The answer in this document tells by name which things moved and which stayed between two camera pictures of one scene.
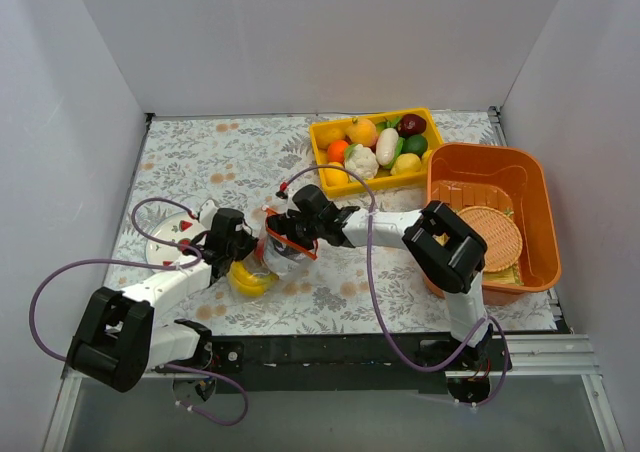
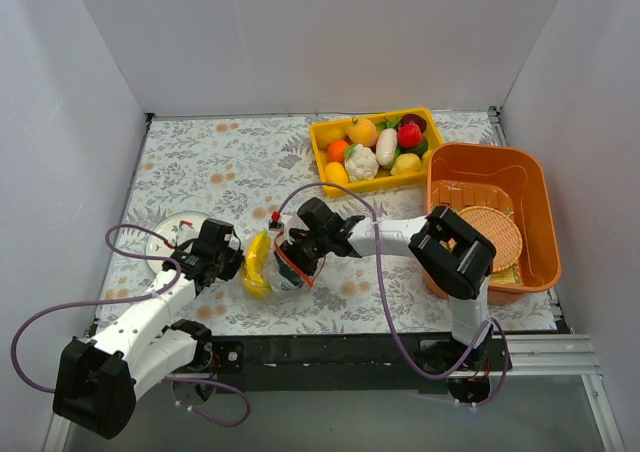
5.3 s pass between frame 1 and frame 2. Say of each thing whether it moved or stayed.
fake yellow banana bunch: moved
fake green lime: stayed
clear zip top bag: moved
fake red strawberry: moved
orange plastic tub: stayed
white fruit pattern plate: stayed
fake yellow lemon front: stayed
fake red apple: stayed
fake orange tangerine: stayed
